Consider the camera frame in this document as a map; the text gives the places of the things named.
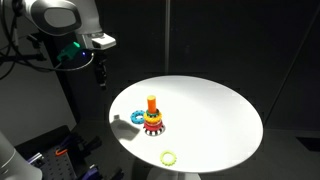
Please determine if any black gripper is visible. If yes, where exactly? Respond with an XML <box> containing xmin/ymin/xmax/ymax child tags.
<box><xmin>94</xmin><ymin>52</ymin><xmax>109</xmax><ymax>91</ymax></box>

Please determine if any yellow-green toothed ring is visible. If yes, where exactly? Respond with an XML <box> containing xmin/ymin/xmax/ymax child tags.
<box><xmin>159</xmin><ymin>150</ymin><xmax>178</xmax><ymax>167</ymax></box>

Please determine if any orange stand peg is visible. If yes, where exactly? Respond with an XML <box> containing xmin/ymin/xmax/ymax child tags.
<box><xmin>146</xmin><ymin>94</ymin><xmax>158</xmax><ymax>115</ymax></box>

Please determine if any black clamp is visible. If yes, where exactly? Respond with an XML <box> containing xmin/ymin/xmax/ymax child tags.
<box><xmin>79</xmin><ymin>135</ymin><xmax>103</xmax><ymax>157</ymax></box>

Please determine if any grey vertical pole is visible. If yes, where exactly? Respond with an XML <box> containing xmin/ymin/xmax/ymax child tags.
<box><xmin>164</xmin><ymin>0</ymin><xmax>171</xmax><ymax>76</ymax></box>

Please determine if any orange clip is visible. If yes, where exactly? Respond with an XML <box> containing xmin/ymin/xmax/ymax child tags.
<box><xmin>54</xmin><ymin>147</ymin><xmax>70</xmax><ymax>157</ymax></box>

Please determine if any black perforated breadboard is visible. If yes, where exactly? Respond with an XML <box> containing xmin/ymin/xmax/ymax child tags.
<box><xmin>14</xmin><ymin>124</ymin><xmax>125</xmax><ymax>180</ymax></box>

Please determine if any silver metal bar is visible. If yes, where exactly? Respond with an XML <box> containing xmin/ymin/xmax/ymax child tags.
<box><xmin>26</xmin><ymin>152</ymin><xmax>45</xmax><ymax>165</ymax></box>

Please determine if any black camera cable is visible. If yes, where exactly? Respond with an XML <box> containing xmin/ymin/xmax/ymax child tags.
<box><xmin>0</xmin><ymin>0</ymin><xmax>96</xmax><ymax>81</ymax></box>

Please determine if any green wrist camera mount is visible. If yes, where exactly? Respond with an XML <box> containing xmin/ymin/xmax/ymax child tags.
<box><xmin>56</xmin><ymin>41</ymin><xmax>83</xmax><ymax>63</ymax></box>

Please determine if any blue toothed ring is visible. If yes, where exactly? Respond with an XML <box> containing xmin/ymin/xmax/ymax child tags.
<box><xmin>129</xmin><ymin>109</ymin><xmax>147</xmax><ymax>125</ymax></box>

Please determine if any small teal ring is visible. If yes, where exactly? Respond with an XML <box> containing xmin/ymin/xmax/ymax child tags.
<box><xmin>145</xmin><ymin>109</ymin><xmax>160</xmax><ymax>117</ymax></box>

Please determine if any orange-yellow toothed ring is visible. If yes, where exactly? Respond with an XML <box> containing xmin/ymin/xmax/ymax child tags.
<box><xmin>143</xmin><ymin>111</ymin><xmax>164</xmax><ymax>125</ymax></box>

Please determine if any red ring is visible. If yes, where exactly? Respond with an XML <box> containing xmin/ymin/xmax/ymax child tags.
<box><xmin>143</xmin><ymin>120</ymin><xmax>165</xmax><ymax>132</ymax></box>

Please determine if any purple handled clamp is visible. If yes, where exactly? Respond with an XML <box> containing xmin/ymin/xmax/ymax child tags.
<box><xmin>59</xmin><ymin>133</ymin><xmax>80</xmax><ymax>152</ymax></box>

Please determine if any black white striped base ring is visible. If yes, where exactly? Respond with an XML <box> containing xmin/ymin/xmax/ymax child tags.
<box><xmin>143</xmin><ymin>123</ymin><xmax>166</xmax><ymax>137</ymax></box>

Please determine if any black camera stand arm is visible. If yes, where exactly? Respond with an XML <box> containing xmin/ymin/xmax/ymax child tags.
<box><xmin>0</xmin><ymin>32</ymin><xmax>48</xmax><ymax>65</ymax></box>

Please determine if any white table pedestal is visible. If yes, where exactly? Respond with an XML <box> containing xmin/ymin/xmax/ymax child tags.
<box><xmin>146</xmin><ymin>166</ymin><xmax>202</xmax><ymax>180</ymax></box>

